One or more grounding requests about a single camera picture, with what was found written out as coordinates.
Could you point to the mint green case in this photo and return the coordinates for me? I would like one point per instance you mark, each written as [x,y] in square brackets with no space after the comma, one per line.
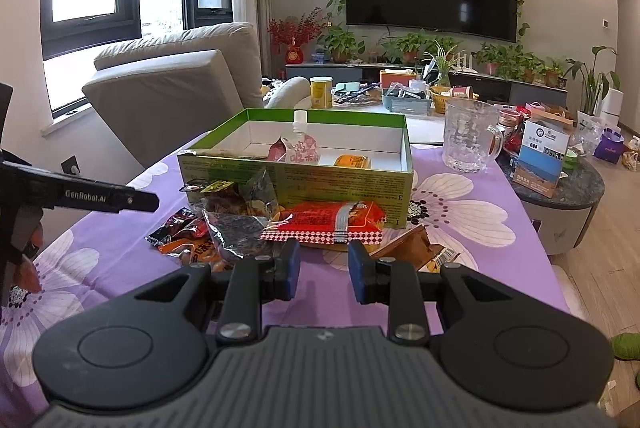
[347,87]

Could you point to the orange red snack packet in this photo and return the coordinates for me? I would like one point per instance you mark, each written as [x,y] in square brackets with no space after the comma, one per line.
[195,255]

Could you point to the purple gift bag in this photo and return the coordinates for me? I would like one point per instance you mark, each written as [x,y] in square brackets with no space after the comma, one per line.
[609,147]

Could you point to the dark wall socket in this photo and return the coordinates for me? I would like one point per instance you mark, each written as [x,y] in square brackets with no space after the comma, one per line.
[70,165]

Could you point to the green slipper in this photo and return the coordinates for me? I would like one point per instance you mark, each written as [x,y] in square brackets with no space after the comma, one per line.
[627,347]
[637,379]

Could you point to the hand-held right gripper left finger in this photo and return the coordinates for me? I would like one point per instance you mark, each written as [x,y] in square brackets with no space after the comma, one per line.
[289,273]

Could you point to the brown bread packet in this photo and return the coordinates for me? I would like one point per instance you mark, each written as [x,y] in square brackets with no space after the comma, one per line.
[405,248]

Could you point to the tall leafy floor plant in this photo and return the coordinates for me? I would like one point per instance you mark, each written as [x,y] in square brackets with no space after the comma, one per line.
[595,80]

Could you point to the glass mug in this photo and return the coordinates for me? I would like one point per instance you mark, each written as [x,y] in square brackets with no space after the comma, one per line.
[467,137]

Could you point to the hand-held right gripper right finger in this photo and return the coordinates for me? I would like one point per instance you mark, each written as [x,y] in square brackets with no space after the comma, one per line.
[358,273]

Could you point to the dark clear snack packet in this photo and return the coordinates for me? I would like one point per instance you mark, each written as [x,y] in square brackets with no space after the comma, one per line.
[240,233]

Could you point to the yellow can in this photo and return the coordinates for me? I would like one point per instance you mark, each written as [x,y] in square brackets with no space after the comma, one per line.
[321,93]

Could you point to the purple floral tablecloth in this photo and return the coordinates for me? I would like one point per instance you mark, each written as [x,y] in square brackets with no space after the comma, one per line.
[115,218]

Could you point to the green cardboard box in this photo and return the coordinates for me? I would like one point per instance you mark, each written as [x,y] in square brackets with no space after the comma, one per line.
[325,193]

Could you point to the orange tissue box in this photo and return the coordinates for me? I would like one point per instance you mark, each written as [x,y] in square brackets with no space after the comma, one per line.
[396,79]

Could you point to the yellow black snack packet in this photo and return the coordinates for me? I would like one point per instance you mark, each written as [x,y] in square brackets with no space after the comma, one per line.
[215,186]

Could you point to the beige recliner armchair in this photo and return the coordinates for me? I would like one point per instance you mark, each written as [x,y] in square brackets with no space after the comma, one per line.
[165,107]

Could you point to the red flower arrangement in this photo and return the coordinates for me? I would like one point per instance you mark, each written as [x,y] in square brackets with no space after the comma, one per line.
[297,25]

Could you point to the red cup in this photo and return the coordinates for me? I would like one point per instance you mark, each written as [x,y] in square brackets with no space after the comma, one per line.
[509,125]

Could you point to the blue plastic basket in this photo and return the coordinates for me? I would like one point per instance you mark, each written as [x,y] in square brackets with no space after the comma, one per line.
[405,103]

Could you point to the pink spout pouch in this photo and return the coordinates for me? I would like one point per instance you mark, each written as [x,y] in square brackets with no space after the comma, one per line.
[295,145]

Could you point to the white humidifier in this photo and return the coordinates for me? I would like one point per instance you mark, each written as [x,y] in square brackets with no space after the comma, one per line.
[612,107]

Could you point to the red vase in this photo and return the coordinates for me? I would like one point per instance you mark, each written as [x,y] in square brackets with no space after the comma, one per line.
[294,52]

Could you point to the red black snack packet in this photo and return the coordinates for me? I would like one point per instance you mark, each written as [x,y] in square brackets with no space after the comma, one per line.
[175,225]

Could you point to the blue white carton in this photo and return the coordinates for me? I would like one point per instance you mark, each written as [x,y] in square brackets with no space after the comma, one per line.
[542,152]

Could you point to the dark round side table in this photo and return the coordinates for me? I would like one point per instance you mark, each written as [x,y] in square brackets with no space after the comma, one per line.
[575,190]

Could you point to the clear nut snack packet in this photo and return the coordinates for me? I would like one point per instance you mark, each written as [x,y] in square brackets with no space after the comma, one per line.
[260,198]

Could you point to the green potted plant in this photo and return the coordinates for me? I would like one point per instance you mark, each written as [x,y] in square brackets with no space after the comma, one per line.
[342,42]
[489,57]
[405,45]
[520,65]
[552,71]
[442,46]

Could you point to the red checkered snack packet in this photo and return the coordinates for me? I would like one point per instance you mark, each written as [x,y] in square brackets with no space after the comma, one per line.
[320,220]

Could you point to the white round coffee table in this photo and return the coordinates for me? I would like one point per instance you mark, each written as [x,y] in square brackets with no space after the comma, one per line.
[425,127]

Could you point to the yellow woven basket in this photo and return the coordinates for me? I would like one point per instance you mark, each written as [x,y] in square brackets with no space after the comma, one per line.
[440,100]

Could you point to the spider plant in vase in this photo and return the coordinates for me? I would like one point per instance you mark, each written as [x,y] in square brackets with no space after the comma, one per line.
[442,62]

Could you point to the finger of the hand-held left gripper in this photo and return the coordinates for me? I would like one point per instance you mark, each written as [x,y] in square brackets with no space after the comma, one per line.
[140,203]

